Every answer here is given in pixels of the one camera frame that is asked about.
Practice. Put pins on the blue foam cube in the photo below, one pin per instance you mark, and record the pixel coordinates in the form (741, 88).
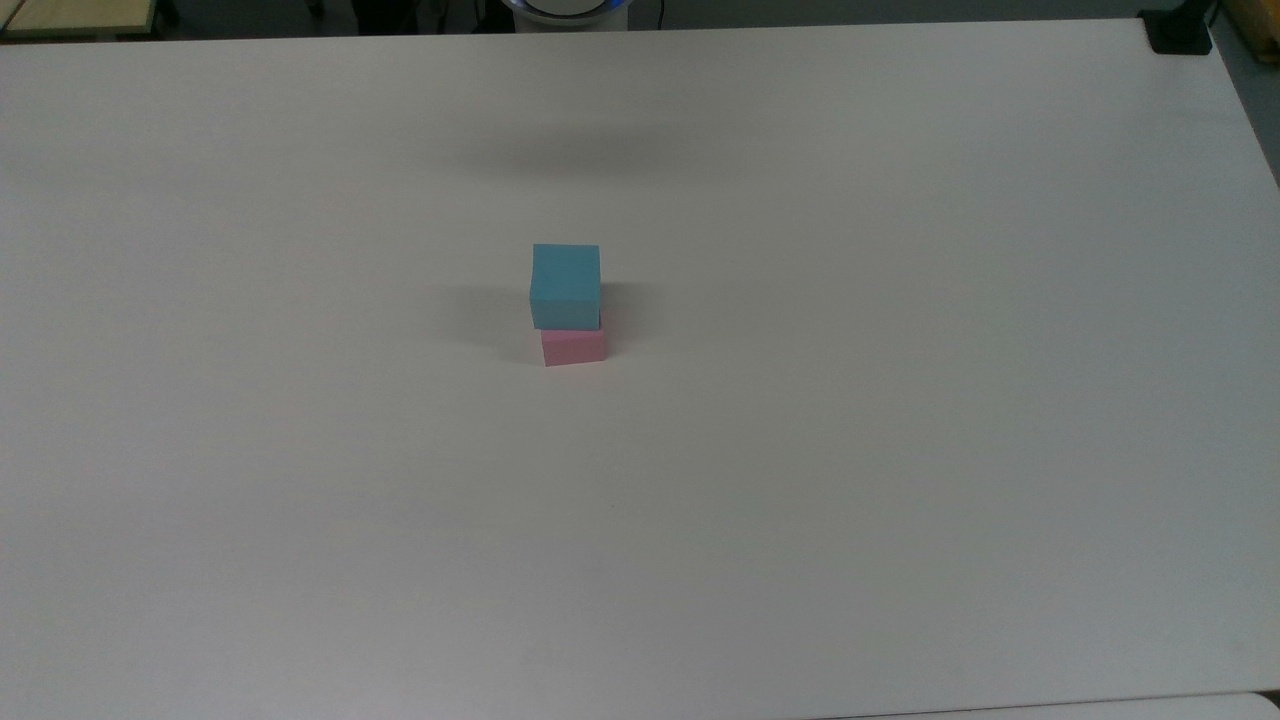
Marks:
(565, 290)

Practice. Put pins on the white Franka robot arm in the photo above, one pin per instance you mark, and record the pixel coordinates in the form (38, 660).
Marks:
(565, 12)

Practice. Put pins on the pink foam cube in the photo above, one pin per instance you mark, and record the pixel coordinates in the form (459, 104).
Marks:
(575, 348)

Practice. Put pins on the black boxy object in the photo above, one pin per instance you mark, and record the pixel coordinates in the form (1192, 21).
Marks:
(385, 12)

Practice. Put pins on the light wooden tabletop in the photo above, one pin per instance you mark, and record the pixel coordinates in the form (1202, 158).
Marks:
(70, 15)

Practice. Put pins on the light wooden board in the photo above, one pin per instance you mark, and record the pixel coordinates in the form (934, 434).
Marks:
(1262, 25)

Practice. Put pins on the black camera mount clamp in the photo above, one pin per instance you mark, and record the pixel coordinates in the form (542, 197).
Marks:
(1180, 35)

